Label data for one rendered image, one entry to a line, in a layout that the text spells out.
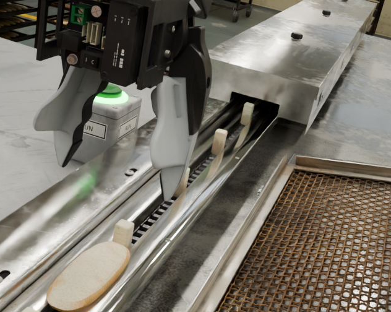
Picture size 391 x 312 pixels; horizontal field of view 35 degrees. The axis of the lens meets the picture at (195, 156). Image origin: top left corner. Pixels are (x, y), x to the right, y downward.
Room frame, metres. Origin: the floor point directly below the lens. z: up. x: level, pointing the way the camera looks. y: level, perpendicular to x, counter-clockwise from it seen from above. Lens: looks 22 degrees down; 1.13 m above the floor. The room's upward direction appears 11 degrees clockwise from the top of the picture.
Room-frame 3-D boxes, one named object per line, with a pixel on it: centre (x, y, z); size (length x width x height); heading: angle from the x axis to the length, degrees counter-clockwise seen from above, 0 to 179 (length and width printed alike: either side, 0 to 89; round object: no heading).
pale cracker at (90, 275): (0.40, 0.06, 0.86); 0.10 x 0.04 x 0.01; 165
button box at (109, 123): (0.69, 0.12, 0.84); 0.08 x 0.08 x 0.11; 75
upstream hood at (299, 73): (1.46, -0.22, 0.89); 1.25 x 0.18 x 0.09; 165
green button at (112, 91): (0.69, 0.12, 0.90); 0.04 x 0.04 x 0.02
